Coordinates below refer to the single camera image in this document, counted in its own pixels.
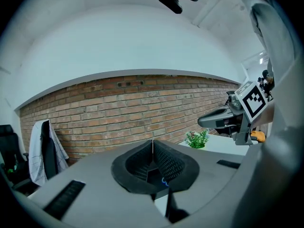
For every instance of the black office chair with headrest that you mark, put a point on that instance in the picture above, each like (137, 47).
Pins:
(10, 151)

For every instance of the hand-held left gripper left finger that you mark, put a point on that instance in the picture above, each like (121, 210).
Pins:
(133, 170)

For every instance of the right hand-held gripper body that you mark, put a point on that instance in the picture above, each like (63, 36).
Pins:
(251, 101)

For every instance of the person's grey shirt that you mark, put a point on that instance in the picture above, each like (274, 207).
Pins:
(280, 44)

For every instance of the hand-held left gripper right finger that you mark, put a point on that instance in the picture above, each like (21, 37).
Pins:
(178, 170)

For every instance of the green potted plant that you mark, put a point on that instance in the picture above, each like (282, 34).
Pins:
(197, 140)

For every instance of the white checked shirt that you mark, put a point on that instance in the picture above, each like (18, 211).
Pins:
(35, 160)

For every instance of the person's right forearm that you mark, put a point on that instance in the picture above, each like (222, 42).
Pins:
(267, 115)

